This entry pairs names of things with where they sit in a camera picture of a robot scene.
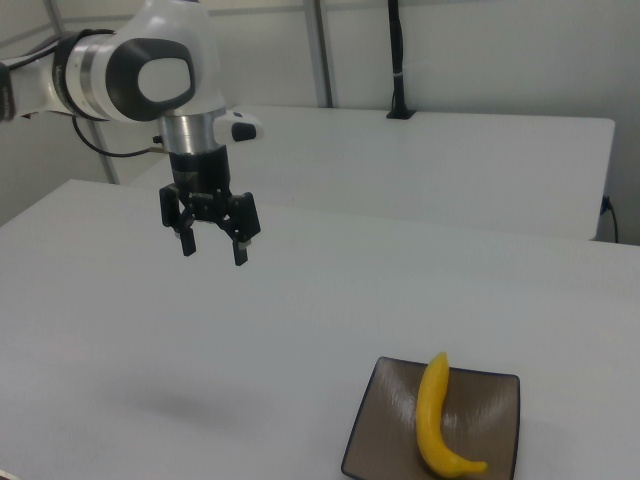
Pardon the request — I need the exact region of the black pole with clamp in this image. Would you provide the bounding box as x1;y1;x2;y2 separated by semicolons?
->
385;0;417;121

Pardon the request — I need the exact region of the upright grey frame post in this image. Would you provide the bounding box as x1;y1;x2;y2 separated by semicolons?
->
303;0;335;109

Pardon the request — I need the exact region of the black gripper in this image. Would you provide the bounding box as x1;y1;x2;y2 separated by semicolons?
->
159;146;263;268

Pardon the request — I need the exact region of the yellow banana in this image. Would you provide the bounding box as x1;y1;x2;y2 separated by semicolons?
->
414;351;489;478

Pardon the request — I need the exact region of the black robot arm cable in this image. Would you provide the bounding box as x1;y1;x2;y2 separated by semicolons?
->
71;113;167;159

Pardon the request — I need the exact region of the brown square ceramic plate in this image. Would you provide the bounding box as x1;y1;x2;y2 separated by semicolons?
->
340;355;522;480

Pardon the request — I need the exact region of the black wall cable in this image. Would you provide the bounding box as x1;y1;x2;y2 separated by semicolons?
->
601;194;620;245

